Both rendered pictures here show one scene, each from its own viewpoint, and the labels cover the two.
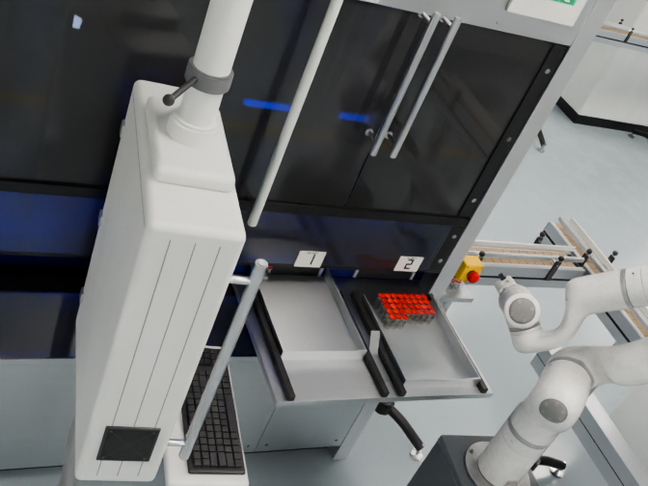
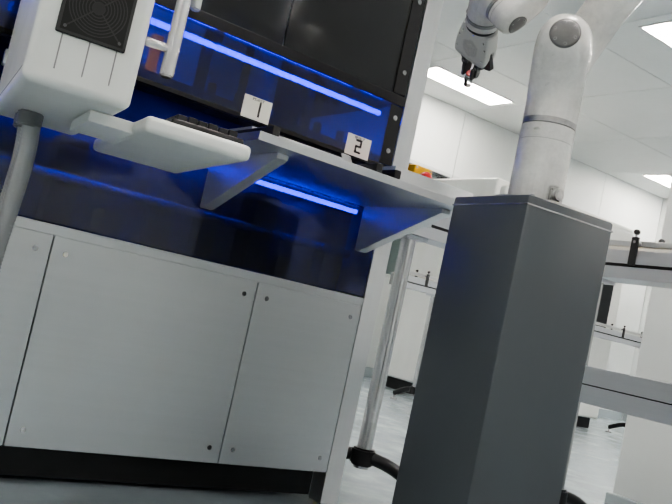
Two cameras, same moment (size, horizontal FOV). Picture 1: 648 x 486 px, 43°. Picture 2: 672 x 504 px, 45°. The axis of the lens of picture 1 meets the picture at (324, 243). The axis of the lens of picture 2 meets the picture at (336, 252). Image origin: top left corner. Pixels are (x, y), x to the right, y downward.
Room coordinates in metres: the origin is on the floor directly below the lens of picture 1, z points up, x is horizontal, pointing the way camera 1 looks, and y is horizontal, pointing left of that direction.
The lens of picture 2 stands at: (-0.19, -0.27, 0.54)
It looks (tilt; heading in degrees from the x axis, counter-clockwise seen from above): 4 degrees up; 0
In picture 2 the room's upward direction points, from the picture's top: 12 degrees clockwise
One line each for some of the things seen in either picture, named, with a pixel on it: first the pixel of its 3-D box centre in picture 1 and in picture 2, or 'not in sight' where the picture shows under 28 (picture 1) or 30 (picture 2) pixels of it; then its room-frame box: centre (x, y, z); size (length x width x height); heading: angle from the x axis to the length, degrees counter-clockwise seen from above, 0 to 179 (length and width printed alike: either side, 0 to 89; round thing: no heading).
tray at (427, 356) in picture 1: (418, 339); (392, 187); (1.95, -0.38, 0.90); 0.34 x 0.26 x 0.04; 34
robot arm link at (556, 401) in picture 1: (550, 407); (558, 73); (1.58, -0.67, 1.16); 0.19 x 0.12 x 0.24; 165
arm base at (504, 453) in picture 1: (512, 451); (540, 169); (1.61, -0.68, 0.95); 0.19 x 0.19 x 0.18
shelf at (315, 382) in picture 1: (361, 336); (330, 180); (1.89, -0.21, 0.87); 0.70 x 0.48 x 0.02; 124
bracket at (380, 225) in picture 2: not in sight; (399, 231); (2.02, -0.43, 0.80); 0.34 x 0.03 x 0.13; 34
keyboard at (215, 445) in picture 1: (208, 405); (177, 138); (1.45, 0.10, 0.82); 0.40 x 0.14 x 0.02; 28
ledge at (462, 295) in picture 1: (448, 285); not in sight; (2.33, -0.44, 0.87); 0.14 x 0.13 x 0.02; 34
